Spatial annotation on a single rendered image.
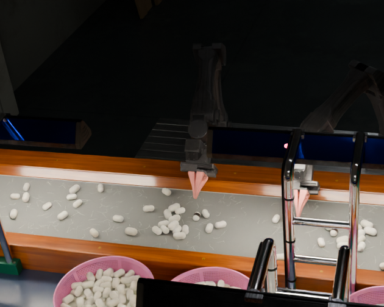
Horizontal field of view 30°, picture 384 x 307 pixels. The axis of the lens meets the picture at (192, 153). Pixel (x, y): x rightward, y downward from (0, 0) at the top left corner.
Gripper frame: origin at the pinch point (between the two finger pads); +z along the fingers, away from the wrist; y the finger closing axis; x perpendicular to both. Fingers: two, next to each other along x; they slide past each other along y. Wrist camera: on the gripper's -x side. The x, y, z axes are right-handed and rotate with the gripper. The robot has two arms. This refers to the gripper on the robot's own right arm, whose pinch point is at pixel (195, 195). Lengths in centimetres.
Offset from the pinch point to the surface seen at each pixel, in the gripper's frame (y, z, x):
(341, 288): 47, 27, -64
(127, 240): -17.5, 15.5, -3.6
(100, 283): -18.9, 29.1, -15.2
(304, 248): 32.9, 12.3, -0.9
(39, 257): -41.2, 23.6, -8.6
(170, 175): -12.7, -8.8, 13.9
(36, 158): -62, -12, 16
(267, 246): 32, 20, -58
